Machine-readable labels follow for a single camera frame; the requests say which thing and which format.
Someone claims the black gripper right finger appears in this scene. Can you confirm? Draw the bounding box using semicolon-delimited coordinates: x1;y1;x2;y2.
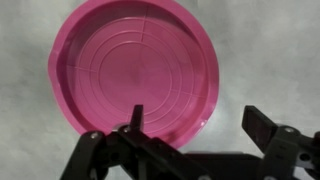
242;105;320;180

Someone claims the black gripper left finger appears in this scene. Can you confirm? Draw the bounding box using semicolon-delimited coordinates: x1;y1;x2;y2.
60;105;210;180

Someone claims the pink plastic plate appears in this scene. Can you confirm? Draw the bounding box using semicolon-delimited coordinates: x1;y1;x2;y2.
48;0;219;148

